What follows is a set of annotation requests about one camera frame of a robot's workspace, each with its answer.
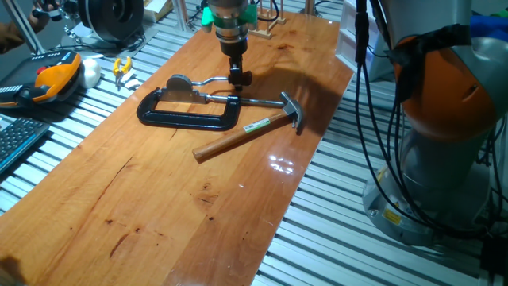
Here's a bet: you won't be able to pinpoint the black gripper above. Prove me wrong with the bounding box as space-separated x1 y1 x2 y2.
220 38 248 91

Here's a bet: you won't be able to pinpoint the chrome lever with brown knob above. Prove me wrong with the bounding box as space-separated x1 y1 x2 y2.
190 70 253 88

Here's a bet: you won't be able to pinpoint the black C-clamp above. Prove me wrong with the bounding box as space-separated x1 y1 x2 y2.
136 87 287 132

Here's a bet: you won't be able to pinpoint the forearm in brown sleeve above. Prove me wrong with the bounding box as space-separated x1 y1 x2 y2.
0 19 33 55

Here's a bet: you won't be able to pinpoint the person's bare hand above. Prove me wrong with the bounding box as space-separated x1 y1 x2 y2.
28 10 51 35

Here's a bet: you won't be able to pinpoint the wooden peg rack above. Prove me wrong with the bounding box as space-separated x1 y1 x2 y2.
248 0 287 40

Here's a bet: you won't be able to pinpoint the small white paper tag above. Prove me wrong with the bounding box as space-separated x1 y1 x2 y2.
118 71 142 91

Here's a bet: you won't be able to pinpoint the white plastic box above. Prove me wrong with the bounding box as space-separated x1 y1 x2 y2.
335 0 394 83

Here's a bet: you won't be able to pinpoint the glossy wooden board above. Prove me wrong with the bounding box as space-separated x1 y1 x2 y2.
0 10 354 286

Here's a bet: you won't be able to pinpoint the black filament spool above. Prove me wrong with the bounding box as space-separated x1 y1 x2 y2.
77 0 144 44

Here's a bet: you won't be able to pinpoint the white rounded object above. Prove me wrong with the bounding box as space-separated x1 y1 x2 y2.
77 58 102 89

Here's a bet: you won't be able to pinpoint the orange and grey teach pendant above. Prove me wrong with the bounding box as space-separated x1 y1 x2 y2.
0 49 83 109

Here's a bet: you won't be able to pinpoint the black keyboard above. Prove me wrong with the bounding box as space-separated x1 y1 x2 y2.
0 117 51 174

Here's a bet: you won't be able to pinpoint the blue plastic bag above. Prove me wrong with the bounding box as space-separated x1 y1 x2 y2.
470 14 508 43

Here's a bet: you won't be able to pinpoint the wooden handled claw hammer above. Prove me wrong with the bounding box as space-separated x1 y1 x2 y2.
192 91 305 164

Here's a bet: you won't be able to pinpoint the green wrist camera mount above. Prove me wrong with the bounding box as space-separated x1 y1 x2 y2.
201 3 259 33

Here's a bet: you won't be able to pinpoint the yellow handled pliers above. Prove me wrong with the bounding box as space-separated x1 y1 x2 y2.
112 56 134 92

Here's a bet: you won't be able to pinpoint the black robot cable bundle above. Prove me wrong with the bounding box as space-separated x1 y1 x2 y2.
352 0 508 239

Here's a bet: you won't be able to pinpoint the aluminium frame bar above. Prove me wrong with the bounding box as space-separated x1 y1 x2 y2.
3 0 44 55

